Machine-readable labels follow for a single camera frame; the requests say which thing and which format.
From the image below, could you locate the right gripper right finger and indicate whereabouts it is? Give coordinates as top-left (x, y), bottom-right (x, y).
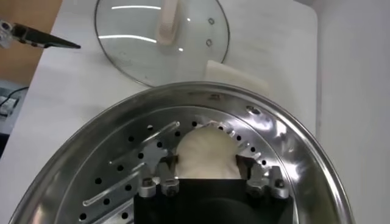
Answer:
top-left (236, 154), bottom-right (289, 199)

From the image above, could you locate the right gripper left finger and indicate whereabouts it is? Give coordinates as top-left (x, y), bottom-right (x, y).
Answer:
top-left (137, 155), bottom-right (180, 198)

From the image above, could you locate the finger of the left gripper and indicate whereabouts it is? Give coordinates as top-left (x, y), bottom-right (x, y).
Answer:
top-left (0, 19), bottom-right (82, 50)

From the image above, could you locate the white steamed baozi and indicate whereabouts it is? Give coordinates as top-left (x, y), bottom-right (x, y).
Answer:
top-left (175, 127), bottom-right (243, 180)

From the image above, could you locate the glass lid with cream handle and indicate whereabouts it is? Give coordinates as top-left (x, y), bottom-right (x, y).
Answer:
top-left (93, 0), bottom-right (231, 88)

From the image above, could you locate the perforated steel steamer basket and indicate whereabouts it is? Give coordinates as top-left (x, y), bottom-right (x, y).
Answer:
top-left (9, 81), bottom-right (356, 224)

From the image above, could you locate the white power strip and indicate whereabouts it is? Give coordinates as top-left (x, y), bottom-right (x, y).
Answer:
top-left (0, 96), bottom-right (19, 116)

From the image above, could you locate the cream electric cooker pot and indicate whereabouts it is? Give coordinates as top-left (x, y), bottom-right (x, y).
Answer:
top-left (204, 60), bottom-right (271, 97)

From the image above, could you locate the thin black floor cable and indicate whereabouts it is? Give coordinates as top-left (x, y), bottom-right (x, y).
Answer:
top-left (0, 86), bottom-right (30, 107)

